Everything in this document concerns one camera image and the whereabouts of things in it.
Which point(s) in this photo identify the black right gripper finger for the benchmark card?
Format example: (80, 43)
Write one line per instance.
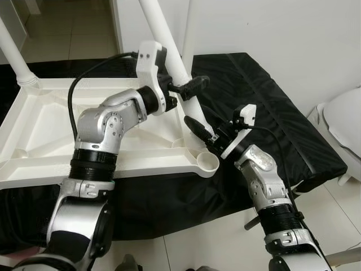
(198, 129)

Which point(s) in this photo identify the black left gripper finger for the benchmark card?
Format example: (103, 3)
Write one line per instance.
(194, 86)

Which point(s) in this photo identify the white plastic table leg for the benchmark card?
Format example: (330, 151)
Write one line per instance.
(169, 45)
(14, 56)
(189, 28)

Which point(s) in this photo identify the white plastic table top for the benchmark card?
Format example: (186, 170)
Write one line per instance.
(56, 124)

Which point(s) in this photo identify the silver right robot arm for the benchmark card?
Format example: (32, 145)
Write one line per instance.
(265, 180)

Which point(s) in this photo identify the black tablecloth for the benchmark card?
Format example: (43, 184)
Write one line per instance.
(293, 141)

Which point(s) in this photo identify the black metal table leg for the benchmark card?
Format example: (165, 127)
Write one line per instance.
(252, 223)

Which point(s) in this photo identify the silver robot left leg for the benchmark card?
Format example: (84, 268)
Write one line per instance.
(128, 264)

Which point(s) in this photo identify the grey metal pole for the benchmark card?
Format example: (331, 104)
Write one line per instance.
(344, 257)

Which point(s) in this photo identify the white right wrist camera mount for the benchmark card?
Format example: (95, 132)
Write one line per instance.
(245, 118)

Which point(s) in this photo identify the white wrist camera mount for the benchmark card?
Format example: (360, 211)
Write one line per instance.
(245, 118)
(148, 68)

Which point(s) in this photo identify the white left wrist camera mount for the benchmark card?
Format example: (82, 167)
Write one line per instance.
(148, 68)

